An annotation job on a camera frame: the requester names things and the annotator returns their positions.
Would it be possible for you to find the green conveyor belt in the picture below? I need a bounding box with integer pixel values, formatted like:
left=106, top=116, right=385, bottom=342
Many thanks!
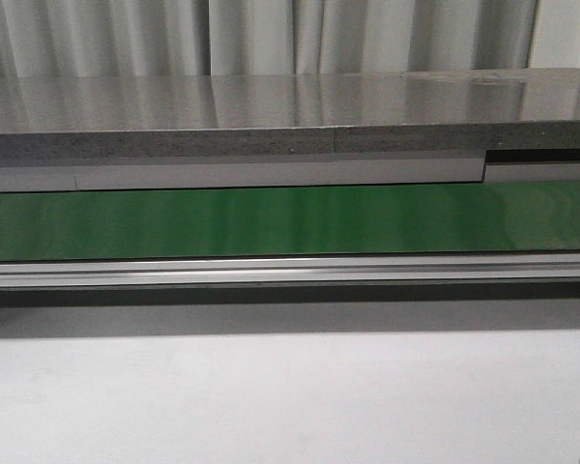
left=0, top=181, right=580, bottom=261

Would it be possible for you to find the white pleated curtain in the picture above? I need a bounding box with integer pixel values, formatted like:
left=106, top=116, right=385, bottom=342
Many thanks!
left=0, top=1, right=580, bottom=77

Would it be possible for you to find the grey rear conveyor rail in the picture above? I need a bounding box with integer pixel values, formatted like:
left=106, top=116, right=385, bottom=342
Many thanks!
left=0, top=149, right=580, bottom=192

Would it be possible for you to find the aluminium front conveyor rail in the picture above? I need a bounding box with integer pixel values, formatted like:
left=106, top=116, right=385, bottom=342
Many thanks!
left=0, top=251, right=580, bottom=289

